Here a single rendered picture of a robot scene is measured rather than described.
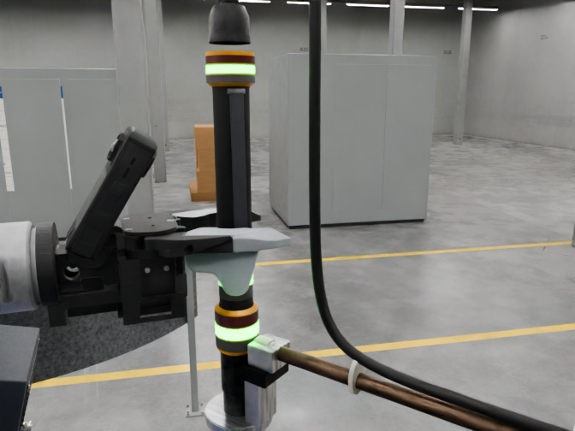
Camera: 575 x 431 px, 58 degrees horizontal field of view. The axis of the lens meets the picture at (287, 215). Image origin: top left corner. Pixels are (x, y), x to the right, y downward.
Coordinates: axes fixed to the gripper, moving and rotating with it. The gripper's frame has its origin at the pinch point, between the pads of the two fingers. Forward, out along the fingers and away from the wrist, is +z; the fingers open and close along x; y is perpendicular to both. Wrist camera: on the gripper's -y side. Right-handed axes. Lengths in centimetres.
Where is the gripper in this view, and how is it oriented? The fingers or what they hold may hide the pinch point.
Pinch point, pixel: (264, 221)
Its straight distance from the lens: 50.0
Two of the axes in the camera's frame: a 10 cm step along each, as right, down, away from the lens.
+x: 3.4, 2.2, -9.1
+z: 9.4, -0.8, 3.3
